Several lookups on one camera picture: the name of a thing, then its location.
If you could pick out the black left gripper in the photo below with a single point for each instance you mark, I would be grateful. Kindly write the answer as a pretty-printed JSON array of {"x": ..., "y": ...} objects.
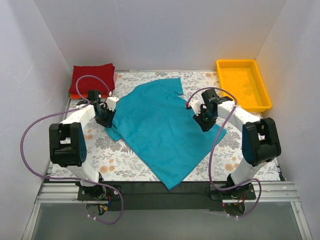
[{"x": 105, "y": 119}]

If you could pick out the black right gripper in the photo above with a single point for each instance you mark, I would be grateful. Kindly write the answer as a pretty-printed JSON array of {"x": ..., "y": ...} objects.
[{"x": 204, "y": 123}]

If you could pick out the teal t-shirt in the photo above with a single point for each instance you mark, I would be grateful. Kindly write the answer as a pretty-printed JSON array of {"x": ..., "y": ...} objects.
[{"x": 154, "y": 122}]

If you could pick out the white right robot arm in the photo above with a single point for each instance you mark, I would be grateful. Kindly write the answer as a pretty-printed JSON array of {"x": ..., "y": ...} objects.
[{"x": 260, "y": 142}]

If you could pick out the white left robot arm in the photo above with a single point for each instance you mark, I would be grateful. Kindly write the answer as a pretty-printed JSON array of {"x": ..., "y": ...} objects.
[{"x": 67, "y": 144}]

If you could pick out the folded orange t-shirt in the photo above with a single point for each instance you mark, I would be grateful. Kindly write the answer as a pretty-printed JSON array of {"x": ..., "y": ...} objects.
[{"x": 77, "y": 96}]

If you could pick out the folded pink t-shirt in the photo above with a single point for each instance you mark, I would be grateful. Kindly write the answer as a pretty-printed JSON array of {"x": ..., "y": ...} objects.
[{"x": 115, "y": 78}]

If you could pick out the folded red t-shirt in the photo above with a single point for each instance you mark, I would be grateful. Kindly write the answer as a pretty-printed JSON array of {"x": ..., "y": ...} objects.
[{"x": 99, "y": 77}]

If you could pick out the yellow plastic tray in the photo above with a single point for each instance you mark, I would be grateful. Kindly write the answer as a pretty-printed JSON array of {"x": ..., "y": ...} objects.
[{"x": 242, "y": 78}]

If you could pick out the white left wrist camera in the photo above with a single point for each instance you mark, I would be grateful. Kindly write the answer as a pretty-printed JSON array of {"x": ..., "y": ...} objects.
[{"x": 111, "y": 103}]

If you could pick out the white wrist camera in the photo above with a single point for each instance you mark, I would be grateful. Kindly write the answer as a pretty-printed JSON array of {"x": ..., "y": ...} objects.
[
  {"x": 111, "y": 103},
  {"x": 194, "y": 105}
]

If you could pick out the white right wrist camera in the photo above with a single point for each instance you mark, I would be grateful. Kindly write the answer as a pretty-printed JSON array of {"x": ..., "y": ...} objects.
[{"x": 194, "y": 105}]

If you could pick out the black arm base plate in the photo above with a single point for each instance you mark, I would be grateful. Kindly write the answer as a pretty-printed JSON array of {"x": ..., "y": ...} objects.
[{"x": 190, "y": 195}]

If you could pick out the aluminium frame rail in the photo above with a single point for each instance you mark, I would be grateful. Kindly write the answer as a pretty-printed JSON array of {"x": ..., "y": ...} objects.
[{"x": 272, "y": 191}]

